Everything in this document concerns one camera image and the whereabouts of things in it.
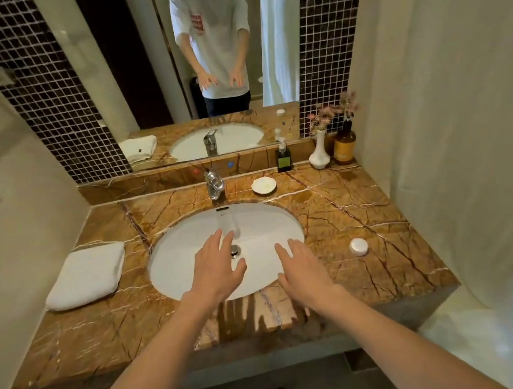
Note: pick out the purple dried flowers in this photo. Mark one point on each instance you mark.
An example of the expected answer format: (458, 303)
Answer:
(348, 104)

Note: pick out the person's left thumb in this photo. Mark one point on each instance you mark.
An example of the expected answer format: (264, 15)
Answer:
(239, 268)

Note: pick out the amber glass bottle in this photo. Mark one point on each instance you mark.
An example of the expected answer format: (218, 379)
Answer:
(344, 145)

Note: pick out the person's left hand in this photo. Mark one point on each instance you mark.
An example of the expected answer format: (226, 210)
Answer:
(213, 278)

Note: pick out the person's right thumb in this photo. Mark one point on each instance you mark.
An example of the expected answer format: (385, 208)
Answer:
(285, 282)

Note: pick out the person's right forearm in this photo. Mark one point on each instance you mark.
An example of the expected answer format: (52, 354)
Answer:
(394, 347)

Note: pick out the chrome sink drain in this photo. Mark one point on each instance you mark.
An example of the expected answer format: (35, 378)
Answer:
(235, 250)

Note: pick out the white ceramic vase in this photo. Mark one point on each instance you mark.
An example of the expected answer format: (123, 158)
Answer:
(319, 155)

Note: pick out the pink dried flowers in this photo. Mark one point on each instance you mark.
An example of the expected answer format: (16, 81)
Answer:
(321, 117)

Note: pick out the white folded towel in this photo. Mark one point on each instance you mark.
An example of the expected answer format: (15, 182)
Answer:
(86, 276)

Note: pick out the person's right hand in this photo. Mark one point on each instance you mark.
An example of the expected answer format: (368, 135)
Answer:
(305, 278)

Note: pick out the chrome faucet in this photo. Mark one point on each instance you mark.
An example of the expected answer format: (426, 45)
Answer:
(214, 185)

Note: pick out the dark green pump bottle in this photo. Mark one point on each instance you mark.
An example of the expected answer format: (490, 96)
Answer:
(283, 157)

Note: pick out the white oval sink basin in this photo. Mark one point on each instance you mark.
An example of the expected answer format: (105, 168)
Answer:
(261, 233)

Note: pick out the white round lid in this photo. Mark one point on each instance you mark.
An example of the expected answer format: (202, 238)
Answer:
(358, 247)

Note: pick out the white shower curtain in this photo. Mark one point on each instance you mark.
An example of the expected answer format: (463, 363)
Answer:
(461, 131)

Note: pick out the person's left forearm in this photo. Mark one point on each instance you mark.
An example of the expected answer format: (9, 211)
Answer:
(156, 369)

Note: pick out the wall mirror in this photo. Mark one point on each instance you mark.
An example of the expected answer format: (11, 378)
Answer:
(146, 75)

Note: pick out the white round soap dish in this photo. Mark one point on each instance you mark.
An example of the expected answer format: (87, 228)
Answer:
(264, 185)

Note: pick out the person's right middle finger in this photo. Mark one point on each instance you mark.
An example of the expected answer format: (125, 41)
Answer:
(296, 252)

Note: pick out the person's left middle finger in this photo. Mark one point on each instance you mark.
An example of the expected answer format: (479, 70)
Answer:
(213, 244)

